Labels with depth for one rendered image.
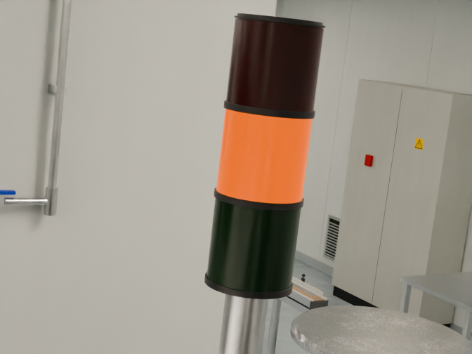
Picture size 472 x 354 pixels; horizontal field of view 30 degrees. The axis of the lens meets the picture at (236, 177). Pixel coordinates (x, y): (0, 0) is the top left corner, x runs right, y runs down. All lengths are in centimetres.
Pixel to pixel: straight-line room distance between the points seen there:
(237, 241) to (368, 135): 755
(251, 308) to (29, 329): 156
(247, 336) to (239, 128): 12
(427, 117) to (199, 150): 547
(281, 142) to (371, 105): 754
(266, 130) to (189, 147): 162
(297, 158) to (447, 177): 692
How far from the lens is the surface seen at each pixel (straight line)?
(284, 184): 47
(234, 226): 48
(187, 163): 209
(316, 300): 497
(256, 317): 50
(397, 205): 772
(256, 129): 47
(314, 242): 936
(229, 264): 48
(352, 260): 819
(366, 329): 460
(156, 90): 203
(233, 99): 48
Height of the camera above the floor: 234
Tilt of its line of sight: 9 degrees down
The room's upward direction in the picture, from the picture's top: 7 degrees clockwise
